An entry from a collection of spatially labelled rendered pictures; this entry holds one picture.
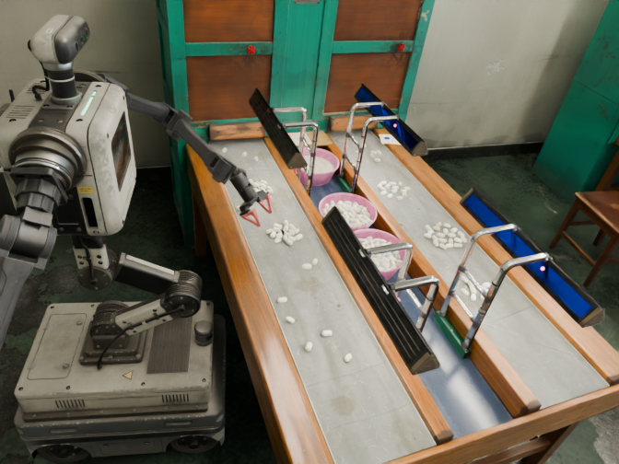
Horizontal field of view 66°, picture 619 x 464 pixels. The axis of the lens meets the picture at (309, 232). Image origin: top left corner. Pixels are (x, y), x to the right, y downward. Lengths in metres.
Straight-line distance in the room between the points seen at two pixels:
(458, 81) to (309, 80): 1.76
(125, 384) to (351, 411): 0.83
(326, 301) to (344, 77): 1.39
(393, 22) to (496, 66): 1.69
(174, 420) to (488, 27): 3.39
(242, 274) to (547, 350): 1.12
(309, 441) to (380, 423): 0.23
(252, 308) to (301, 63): 1.40
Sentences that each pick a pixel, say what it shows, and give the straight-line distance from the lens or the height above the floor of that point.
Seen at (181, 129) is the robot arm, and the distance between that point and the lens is 1.99.
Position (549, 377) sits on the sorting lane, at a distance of 1.83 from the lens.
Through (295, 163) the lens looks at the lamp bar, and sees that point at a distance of 1.87.
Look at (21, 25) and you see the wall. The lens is 3.33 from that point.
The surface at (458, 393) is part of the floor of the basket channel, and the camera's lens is 1.73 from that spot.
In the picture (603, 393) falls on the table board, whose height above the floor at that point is 0.74.
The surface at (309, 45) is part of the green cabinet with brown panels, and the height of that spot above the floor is 1.25.
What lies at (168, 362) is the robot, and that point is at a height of 0.48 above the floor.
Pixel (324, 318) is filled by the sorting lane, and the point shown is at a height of 0.74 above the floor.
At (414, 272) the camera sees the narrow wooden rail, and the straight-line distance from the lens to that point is 2.01.
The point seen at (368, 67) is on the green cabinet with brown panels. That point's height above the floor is 1.13.
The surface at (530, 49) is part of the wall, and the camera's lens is 4.42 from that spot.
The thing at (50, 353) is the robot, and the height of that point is 0.47.
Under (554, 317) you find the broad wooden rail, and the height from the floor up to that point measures 0.76.
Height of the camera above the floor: 2.02
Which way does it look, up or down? 39 degrees down
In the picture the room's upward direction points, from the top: 8 degrees clockwise
